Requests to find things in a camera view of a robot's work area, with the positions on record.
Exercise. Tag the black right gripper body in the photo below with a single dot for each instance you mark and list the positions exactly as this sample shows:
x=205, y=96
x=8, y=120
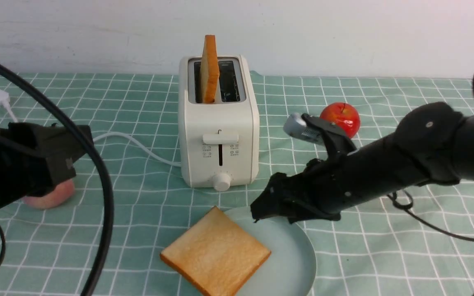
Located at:
x=316, y=193

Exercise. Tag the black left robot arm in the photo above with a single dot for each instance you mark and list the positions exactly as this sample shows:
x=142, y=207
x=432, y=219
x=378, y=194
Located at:
x=34, y=159

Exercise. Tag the toasted bread slice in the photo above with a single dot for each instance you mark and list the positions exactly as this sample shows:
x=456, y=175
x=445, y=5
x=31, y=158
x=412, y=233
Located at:
x=216, y=255
x=209, y=71

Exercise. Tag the light green round plate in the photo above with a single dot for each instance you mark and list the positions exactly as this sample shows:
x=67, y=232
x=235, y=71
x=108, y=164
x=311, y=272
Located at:
x=291, y=268

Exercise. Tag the white two-slot toaster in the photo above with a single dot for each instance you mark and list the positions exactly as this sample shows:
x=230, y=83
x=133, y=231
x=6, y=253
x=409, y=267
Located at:
x=218, y=142

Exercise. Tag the pink peach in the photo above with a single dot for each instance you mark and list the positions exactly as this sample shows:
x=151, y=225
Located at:
x=57, y=197

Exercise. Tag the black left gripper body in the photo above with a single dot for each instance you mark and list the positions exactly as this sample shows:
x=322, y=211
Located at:
x=38, y=158

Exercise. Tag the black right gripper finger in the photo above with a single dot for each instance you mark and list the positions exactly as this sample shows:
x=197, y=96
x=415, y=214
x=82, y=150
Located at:
x=272, y=201

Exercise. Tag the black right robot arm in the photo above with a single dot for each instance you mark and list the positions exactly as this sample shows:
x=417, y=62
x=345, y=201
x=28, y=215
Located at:
x=433, y=144

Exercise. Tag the red apple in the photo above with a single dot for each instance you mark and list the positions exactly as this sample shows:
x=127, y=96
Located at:
x=344, y=115

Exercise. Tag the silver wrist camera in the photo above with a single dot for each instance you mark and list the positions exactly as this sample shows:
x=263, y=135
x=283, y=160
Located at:
x=297, y=128

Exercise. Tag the green checkered tablecloth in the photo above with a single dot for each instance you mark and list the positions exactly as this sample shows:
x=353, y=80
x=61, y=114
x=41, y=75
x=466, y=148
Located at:
x=375, y=250

